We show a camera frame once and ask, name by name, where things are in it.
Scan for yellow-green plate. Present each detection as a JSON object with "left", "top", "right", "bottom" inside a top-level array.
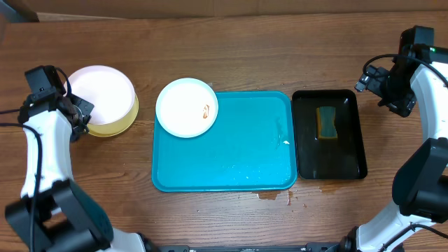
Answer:
[{"left": 87, "top": 96, "right": 139, "bottom": 137}]

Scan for white plate with blue rim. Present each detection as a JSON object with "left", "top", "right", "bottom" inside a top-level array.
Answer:
[{"left": 155, "top": 78, "right": 218, "bottom": 138}]

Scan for black plastic tray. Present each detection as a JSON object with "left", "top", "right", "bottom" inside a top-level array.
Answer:
[{"left": 291, "top": 90, "right": 368, "bottom": 180}]

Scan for white plate with red stain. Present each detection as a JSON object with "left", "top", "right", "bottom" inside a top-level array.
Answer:
[{"left": 69, "top": 65, "right": 136, "bottom": 125}]

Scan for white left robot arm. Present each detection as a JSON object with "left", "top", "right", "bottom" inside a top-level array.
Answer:
[{"left": 5, "top": 94, "right": 157, "bottom": 251}]

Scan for yellow green sponge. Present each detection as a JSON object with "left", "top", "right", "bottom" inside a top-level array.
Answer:
[{"left": 316, "top": 106, "right": 337, "bottom": 139}]

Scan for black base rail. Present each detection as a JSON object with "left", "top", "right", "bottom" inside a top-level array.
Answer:
[{"left": 143, "top": 241, "right": 349, "bottom": 252}]

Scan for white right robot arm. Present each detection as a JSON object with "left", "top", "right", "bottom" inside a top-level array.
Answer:
[{"left": 331, "top": 57, "right": 447, "bottom": 251}]

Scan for teal plastic tray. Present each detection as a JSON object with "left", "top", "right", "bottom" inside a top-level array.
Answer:
[{"left": 151, "top": 91, "right": 298, "bottom": 193}]

